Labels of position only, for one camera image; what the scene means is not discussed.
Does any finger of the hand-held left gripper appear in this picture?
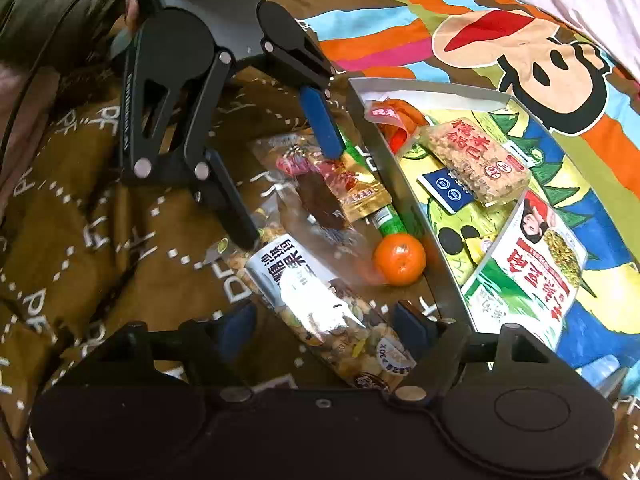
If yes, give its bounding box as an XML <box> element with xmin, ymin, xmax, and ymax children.
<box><xmin>119</xmin><ymin>51</ymin><xmax>261</xmax><ymax>251</ymax></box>
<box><xmin>262</xmin><ymin>30</ymin><xmax>347</xmax><ymax>159</ymax></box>

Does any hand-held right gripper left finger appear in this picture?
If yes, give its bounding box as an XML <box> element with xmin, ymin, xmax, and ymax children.
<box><xmin>70</xmin><ymin>301</ymin><xmax>258</xmax><ymax>405</ymax></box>

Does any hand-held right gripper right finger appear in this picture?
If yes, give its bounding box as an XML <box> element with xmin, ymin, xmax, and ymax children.
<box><xmin>390</xmin><ymin>301</ymin><xmax>576</xmax><ymax>406</ymax></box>

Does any orange mandarin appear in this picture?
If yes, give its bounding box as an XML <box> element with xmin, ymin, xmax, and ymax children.
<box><xmin>372</xmin><ymin>232</ymin><xmax>427</xmax><ymax>287</ymax></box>

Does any small red snack packet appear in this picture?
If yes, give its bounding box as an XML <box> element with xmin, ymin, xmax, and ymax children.
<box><xmin>364</xmin><ymin>99</ymin><xmax>431</xmax><ymax>153</ymax></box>

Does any clear mixed nut packet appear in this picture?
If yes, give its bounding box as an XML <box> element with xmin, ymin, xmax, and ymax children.
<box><xmin>205</xmin><ymin>227</ymin><xmax>418</xmax><ymax>393</ymax></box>

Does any gold snack packet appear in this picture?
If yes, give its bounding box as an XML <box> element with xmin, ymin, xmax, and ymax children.
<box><xmin>277</xmin><ymin>145</ymin><xmax>392</xmax><ymax>223</ymax></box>

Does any clear packet with dark jerky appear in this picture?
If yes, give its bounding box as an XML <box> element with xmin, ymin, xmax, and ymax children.
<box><xmin>250</xmin><ymin>132</ymin><xmax>386</xmax><ymax>286</ymax></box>

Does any green sausage stick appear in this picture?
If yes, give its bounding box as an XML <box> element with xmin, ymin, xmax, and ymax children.
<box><xmin>337</xmin><ymin>127</ymin><xmax>408</xmax><ymax>241</ymax></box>

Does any white green pea packet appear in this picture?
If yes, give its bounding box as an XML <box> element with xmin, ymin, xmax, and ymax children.
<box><xmin>461</xmin><ymin>191</ymin><xmax>587</xmax><ymax>351</ymax></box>

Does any dark blue snack packet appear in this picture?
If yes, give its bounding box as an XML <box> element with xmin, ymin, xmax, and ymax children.
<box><xmin>416</xmin><ymin>167</ymin><xmax>481</xmax><ymax>213</ymax></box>

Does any rice cracker packet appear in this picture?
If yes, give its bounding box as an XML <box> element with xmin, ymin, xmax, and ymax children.
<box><xmin>420</xmin><ymin>117</ymin><xmax>532</xmax><ymax>207</ymax></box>

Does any silver box with cartoon drawing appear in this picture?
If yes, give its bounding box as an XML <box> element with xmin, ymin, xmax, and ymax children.
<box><xmin>347</xmin><ymin>77</ymin><xmax>640</xmax><ymax>401</ymax></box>

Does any person's left forearm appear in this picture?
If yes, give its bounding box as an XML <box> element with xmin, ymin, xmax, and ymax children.
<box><xmin>0</xmin><ymin>0</ymin><xmax>136</xmax><ymax>68</ymax></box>

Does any cartoon monkey printed blanket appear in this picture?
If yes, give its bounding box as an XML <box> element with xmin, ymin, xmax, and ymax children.
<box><xmin>0</xmin><ymin>0</ymin><xmax>640</xmax><ymax>480</ymax></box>

